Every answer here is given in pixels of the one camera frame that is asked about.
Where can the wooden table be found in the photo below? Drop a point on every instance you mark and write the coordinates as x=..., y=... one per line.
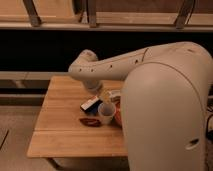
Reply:
x=59, y=133

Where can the orange ceramic bowl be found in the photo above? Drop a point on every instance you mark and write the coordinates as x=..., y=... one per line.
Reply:
x=118, y=114

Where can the dark red flat object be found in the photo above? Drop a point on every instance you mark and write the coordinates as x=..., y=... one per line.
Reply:
x=90, y=122

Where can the wooden shelf frame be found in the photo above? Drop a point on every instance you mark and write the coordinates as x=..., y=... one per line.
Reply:
x=108, y=15

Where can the black and white box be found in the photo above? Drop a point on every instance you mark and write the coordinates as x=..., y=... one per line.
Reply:
x=91, y=105

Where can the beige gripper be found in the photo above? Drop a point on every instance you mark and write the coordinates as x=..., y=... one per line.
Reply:
x=104, y=96

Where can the white paper cup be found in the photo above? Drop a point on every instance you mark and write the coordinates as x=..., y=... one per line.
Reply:
x=106, y=112

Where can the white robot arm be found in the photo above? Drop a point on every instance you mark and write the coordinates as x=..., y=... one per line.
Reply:
x=163, y=102

